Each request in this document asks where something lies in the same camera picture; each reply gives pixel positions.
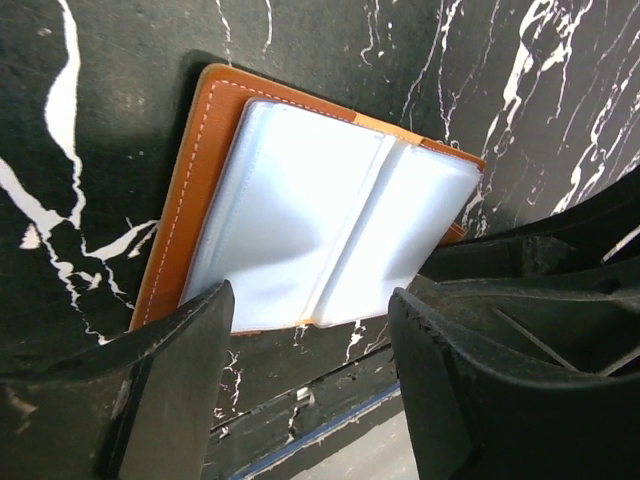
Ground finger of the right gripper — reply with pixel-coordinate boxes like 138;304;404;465
409;171;639;373

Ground brown leather card holder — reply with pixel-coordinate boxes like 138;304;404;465
131;64;485;334

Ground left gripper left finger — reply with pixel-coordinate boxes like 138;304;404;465
1;281;235;479

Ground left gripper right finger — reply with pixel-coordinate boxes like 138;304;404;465
388;289;639;479

